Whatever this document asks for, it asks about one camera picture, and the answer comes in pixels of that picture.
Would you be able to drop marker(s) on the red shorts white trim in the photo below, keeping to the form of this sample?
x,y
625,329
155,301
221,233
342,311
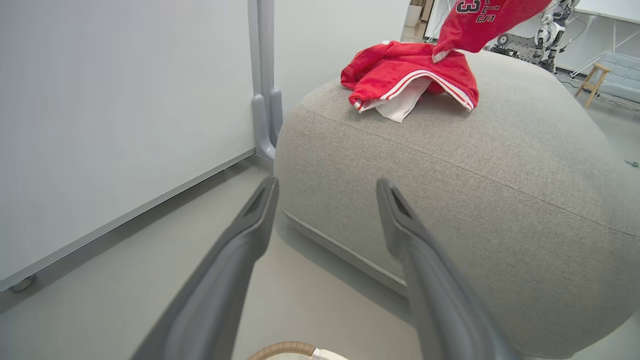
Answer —
x,y
400,62

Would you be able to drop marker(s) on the grey fabric sofa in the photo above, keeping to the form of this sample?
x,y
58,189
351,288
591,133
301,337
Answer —
x,y
475,200

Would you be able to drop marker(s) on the small grey levelling foot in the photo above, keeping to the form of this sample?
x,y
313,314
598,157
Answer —
x,y
22,284

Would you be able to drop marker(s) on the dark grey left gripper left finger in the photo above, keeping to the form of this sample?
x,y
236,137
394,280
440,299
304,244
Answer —
x,y
225,280

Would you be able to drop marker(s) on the white laundry basket brown rim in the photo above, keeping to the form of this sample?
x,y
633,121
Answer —
x,y
285,347

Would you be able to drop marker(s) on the wooden stool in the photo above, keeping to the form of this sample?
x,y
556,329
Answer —
x,y
600,68

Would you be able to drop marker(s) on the red Bulls 23 jersey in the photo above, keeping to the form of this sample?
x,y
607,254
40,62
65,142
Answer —
x,y
480,30

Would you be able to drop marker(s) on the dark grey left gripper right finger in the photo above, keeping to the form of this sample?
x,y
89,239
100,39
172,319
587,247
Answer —
x,y
440,310

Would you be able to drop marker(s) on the grey partition post two brackets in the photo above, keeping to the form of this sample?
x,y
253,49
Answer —
x,y
265,50

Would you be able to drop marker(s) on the grey partition bottom rail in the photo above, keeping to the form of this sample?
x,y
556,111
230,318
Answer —
x,y
125,216

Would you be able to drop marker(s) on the white bin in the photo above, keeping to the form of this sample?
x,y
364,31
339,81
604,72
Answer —
x,y
413,15

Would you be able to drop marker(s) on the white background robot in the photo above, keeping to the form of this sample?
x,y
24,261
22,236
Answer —
x,y
547,30

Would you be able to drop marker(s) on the grey padded bench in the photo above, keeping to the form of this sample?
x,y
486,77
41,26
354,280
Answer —
x,y
625,75

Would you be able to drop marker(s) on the small object on floor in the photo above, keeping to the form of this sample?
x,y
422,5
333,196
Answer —
x,y
632,163

